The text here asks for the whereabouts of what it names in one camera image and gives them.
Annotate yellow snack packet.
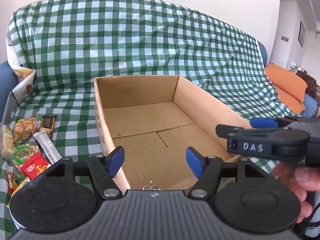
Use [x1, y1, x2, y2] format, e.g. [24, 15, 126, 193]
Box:
[7, 177, 30, 207]

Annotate small red yellow packet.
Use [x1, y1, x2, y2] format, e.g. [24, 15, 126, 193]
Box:
[4, 170, 19, 193]

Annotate round puffed grain packet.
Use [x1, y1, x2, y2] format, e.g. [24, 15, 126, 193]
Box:
[13, 142, 42, 169]

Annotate clear biscuit packet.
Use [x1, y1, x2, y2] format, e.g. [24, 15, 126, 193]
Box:
[12, 116, 36, 143]

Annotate wooden chair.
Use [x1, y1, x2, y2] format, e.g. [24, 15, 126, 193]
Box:
[314, 90, 320, 118]

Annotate silver stick packet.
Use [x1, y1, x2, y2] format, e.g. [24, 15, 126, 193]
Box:
[33, 131, 62, 165]

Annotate green checked cloth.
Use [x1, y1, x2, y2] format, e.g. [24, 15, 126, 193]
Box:
[0, 0, 304, 230]

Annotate white printed paper bag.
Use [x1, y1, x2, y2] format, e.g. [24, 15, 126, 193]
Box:
[3, 26, 37, 124]

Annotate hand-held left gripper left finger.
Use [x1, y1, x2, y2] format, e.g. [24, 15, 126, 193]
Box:
[41, 146, 125, 199]

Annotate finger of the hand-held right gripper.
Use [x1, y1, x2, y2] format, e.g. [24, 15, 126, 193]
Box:
[250, 116, 304, 130]
[216, 124, 283, 158]

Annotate small dark framed picture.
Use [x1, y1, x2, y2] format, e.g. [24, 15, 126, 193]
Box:
[299, 21, 306, 47]

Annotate person's right hand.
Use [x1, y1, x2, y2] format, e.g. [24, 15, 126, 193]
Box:
[272, 160, 314, 224]

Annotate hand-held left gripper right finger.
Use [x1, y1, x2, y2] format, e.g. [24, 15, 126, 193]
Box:
[186, 147, 269, 200]

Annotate dark wooden cabinet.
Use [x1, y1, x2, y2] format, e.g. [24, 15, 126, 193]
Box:
[289, 62, 320, 98]

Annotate pale rice bar packet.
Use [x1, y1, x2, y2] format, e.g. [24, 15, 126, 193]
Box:
[0, 124, 14, 160]

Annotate brown cardboard box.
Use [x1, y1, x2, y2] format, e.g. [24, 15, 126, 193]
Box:
[94, 74, 253, 190]

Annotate orange cushion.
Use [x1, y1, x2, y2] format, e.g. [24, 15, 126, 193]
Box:
[264, 63, 307, 114]

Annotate red snack packet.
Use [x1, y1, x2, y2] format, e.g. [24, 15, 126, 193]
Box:
[19, 153, 52, 180]

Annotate dark brown cracker packet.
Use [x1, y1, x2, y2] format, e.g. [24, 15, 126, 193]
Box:
[39, 114, 58, 138]

